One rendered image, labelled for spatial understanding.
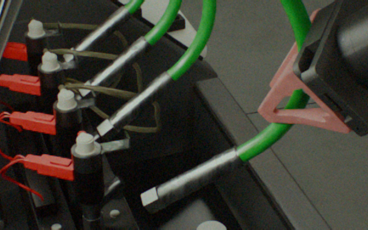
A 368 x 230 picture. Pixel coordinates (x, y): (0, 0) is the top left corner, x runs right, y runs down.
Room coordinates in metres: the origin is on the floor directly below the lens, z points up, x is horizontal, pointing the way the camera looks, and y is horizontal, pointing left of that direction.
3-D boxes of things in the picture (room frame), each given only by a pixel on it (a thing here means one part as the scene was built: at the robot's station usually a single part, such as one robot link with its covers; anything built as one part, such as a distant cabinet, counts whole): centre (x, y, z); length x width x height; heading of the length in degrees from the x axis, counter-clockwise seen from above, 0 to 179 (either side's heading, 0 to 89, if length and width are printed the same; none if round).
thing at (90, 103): (0.69, 0.10, 1.11); 0.03 x 0.02 x 0.01; 109
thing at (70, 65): (0.77, 0.13, 1.11); 0.03 x 0.02 x 0.01; 109
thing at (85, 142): (0.62, 0.09, 1.10); 0.02 x 0.02 x 0.03
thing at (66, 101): (0.69, 0.12, 1.10); 0.02 x 0.02 x 0.03
